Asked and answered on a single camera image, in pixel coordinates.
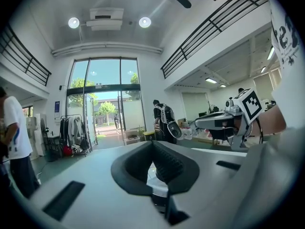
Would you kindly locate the black bin yellow lid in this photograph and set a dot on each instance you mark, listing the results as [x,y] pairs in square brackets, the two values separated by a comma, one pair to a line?
[149,136]

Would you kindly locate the black railing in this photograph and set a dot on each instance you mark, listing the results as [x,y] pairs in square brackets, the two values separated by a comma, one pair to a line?
[209,23]
[28,63]

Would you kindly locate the glass entrance door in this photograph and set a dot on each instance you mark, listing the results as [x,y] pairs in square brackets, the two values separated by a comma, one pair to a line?
[104,75]

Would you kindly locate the white printed t-shirt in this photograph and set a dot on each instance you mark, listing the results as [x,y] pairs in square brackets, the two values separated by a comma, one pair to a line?
[290,80]

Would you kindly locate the blue wall poster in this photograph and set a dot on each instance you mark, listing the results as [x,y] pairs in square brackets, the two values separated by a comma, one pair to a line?
[57,108]

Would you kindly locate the black standing fan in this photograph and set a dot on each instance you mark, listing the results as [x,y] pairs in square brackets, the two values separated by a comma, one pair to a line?
[44,128]

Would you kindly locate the fluorescent ceiling lamp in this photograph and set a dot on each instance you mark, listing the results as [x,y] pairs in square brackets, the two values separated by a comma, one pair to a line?
[263,69]
[270,53]
[211,80]

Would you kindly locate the ceiling air conditioner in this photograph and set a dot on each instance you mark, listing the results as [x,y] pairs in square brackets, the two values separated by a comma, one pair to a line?
[104,18]

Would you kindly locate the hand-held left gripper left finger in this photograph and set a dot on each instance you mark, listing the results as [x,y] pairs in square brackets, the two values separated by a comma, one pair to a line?
[100,194]

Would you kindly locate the clothes rack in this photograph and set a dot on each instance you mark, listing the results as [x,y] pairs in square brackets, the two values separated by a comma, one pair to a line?
[76,130]

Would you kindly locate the person's right forearm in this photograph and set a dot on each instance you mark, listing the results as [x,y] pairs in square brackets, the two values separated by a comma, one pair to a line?
[271,120]

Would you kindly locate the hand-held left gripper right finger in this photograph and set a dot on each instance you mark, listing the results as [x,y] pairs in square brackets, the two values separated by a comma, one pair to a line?
[209,192]

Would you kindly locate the red bag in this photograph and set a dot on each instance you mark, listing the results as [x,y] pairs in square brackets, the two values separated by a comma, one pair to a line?
[67,150]

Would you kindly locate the round ceiling light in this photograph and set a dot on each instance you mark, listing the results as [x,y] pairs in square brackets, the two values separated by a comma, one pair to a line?
[73,22]
[145,22]

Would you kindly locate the cardboard box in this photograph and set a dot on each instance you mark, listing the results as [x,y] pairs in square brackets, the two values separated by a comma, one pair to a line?
[132,138]

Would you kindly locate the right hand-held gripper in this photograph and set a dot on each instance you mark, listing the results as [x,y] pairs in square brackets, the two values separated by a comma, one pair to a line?
[250,106]

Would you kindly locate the black silver pressure cooker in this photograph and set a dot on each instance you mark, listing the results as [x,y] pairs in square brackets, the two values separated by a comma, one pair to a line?
[156,187]

